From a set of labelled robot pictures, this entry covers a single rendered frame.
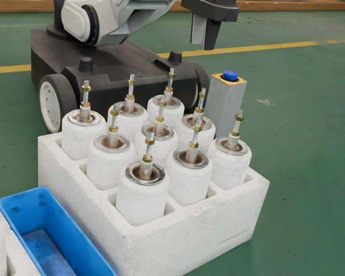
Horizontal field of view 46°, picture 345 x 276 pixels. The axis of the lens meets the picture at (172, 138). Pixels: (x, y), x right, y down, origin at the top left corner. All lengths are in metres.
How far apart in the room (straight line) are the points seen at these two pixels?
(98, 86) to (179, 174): 0.54
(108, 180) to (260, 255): 0.42
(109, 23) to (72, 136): 0.59
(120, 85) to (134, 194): 0.62
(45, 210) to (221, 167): 0.40
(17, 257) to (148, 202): 0.23
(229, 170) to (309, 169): 0.60
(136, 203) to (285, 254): 0.46
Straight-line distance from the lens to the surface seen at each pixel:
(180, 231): 0.81
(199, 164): 0.81
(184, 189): 0.82
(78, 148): 0.91
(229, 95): 1.09
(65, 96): 1.22
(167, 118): 1.02
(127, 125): 0.95
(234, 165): 0.88
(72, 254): 0.89
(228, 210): 0.89
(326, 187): 1.38
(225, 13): 0.70
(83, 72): 1.28
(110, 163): 0.81
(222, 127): 1.13
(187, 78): 1.45
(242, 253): 1.02
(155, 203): 0.75
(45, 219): 0.97
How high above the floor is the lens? 0.69
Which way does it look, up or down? 29 degrees down
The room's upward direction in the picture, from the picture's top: 10 degrees clockwise
